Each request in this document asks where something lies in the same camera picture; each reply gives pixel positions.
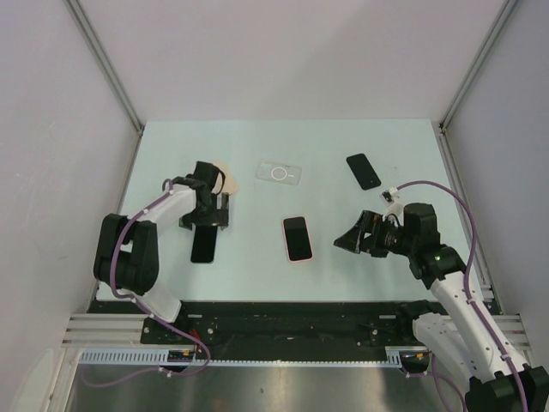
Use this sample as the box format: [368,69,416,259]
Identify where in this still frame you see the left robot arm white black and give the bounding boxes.
[93,161,238,343]

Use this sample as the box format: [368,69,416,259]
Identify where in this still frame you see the pink phone case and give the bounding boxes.
[281,215,314,264]

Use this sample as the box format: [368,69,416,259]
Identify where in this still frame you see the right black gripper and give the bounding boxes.
[334,210,416,258]

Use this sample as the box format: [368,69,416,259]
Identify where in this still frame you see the left aluminium corner post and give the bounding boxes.
[63,0,145,135]

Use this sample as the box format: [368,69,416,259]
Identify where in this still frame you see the aluminium corner post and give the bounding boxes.
[63,0,145,135]
[437,0,520,130]

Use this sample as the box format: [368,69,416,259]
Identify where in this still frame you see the right aluminium corner post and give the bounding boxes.
[437,0,520,130]

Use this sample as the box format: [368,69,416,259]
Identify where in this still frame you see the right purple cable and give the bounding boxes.
[389,179,533,412]

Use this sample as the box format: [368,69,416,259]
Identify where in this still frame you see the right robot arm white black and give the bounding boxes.
[334,203,548,411]

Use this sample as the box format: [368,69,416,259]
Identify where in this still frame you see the clear magsafe phone case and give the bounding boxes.
[256,161,302,186]

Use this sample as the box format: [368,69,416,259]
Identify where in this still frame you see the beige magsafe phone case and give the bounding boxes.
[212,161,238,196]

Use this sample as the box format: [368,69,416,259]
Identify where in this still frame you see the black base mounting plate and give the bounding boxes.
[87,300,448,362]

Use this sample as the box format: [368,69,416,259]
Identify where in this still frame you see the white slotted cable duct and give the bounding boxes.
[79,346,429,368]

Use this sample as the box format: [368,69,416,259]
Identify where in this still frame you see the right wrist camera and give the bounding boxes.
[381,187,404,220]

